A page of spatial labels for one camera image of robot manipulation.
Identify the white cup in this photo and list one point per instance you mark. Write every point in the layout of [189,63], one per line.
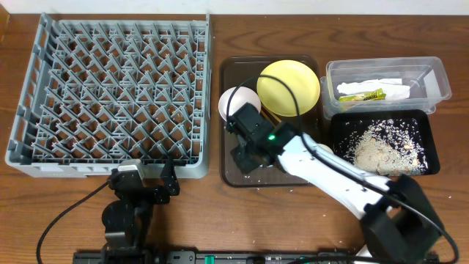
[325,147]

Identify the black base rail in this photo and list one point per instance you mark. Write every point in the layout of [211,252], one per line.
[189,257]

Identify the dark brown serving tray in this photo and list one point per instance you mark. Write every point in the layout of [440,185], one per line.
[235,70]

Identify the clear plastic bin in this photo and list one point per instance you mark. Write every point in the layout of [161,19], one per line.
[425,75]

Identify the lower wooden chopstick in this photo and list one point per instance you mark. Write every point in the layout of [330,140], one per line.
[270,117]

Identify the grey dishwasher rack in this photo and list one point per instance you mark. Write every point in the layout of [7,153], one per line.
[99,93]

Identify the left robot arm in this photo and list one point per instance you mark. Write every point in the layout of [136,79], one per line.
[127,220]

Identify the black waste tray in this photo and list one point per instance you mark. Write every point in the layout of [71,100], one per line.
[418,115]

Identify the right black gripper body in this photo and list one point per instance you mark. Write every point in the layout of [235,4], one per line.
[253,145]

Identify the green snack wrapper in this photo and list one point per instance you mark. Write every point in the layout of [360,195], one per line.
[378,94]

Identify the pink white bowl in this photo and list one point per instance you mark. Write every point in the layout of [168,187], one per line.
[242,96]

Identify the rice food waste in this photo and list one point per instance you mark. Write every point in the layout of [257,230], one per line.
[391,147]

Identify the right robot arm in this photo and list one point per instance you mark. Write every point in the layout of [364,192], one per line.
[398,223]

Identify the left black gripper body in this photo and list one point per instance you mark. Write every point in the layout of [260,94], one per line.
[147,193]

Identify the yellow plate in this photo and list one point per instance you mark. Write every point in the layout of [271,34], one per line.
[300,79]

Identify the white napkin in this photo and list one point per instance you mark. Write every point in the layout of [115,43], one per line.
[392,87]

